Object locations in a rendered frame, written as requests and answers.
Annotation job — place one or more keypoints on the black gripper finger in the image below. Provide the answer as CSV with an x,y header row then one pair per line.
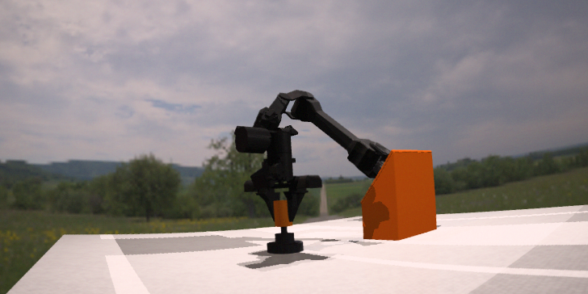
x,y
269,198
294,199

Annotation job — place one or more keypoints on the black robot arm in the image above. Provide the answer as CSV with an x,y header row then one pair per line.
x,y
266,136

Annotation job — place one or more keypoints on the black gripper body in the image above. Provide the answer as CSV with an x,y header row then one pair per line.
x,y
294,183

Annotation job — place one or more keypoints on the orange knob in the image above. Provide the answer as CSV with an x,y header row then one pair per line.
x,y
281,213

